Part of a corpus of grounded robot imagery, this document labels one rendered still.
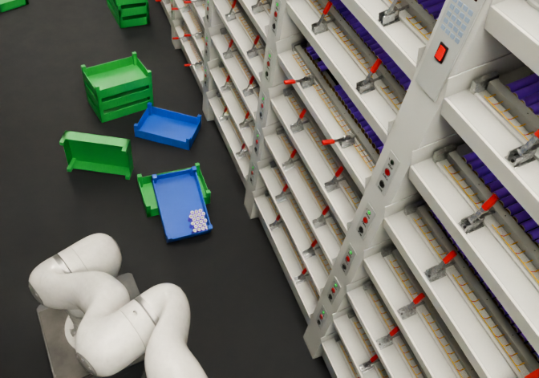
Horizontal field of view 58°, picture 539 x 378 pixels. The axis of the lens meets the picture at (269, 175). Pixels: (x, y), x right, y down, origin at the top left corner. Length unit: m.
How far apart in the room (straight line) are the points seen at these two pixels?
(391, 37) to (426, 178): 0.31
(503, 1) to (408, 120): 0.31
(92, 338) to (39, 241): 1.34
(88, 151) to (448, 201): 1.83
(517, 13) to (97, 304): 0.94
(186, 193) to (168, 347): 1.42
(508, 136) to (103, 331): 0.82
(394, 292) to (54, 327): 1.05
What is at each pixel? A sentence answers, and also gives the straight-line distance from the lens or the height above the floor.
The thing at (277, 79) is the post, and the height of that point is 0.81.
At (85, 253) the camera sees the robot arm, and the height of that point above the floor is 0.74.
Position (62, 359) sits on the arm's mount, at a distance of 1.70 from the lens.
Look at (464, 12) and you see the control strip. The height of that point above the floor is 1.46.
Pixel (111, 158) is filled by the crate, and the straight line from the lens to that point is 2.49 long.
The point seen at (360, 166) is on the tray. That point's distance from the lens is 1.32.
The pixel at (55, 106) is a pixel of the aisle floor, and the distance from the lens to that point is 2.90.
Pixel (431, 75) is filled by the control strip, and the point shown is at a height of 1.32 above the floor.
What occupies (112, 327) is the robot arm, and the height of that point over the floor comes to 0.94.
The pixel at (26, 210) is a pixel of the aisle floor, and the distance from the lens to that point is 2.43.
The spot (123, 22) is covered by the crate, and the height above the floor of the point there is 0.04.
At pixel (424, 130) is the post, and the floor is 1.21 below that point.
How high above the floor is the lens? 1.84
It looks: 48 degrees down
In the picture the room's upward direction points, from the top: 11 degrees clockwise
